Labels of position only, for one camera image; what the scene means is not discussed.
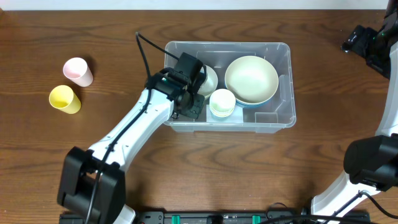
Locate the white small bowl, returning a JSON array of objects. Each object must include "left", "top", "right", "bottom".
[{"left": 198, "top": 65, "right": 218, "bottom": 100}]

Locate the cream white cup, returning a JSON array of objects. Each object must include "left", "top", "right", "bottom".
[{"left": 209, "top": 89, "right": 236, "bottom": 112}]

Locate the yellow cup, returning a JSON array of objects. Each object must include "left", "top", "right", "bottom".
[
  {"left": 49, "top": 85, "right": 81, "bottom": 114},
  {"left": 211, "top": 110, "right": 233, "bottom": 118}
]

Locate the beige large bowl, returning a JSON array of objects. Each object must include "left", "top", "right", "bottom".
[{"left": 224, "top": 55, "right": 279, "bottom": 97}]

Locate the pink cup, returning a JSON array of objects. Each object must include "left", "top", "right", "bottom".
[{"left": 63, "top": 57, "right": 93, "bottom": 87}]

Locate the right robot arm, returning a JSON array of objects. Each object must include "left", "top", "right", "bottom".
[{"left": 296, "top": 0, "right": 397, "bottom": 223}]

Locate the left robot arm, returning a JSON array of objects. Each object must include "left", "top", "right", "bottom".
[{"left": 57, "top": 53, "right": 206, "bottom": 223}]

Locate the clear plastic storage container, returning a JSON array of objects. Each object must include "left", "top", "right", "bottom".
[{"left": 164, "top": 40, "right": 297, "bottom": 133}]

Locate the dark blue bowl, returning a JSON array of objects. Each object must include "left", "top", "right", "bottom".
[{"left": 228, "top": 88, "right": 272, "bottom": 108}]

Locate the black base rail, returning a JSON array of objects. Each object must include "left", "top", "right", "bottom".
[{"left": 59, "top": 209, "right": 371, "bottom": 224}]

